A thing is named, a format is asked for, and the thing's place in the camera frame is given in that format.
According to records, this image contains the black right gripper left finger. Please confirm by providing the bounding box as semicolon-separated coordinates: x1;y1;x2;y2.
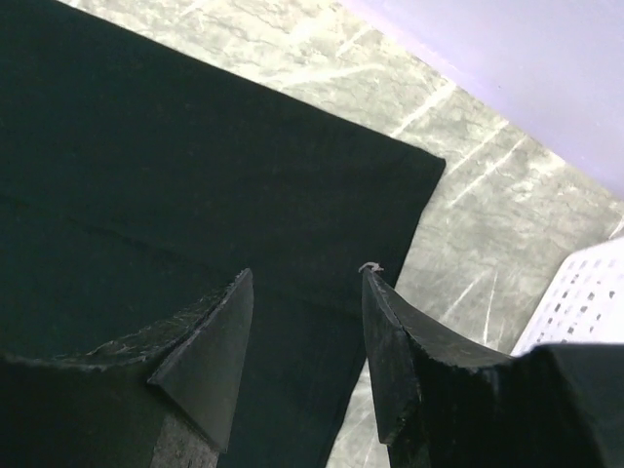
1;270;254;467

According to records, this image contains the black t-shirt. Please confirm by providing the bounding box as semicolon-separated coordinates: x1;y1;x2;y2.
1;1;446;467

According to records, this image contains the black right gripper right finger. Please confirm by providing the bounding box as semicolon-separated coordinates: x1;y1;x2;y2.
362;266;623;468

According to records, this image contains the white plastic mesh basket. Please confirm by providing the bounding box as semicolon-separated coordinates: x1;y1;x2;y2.
511;237;623;356

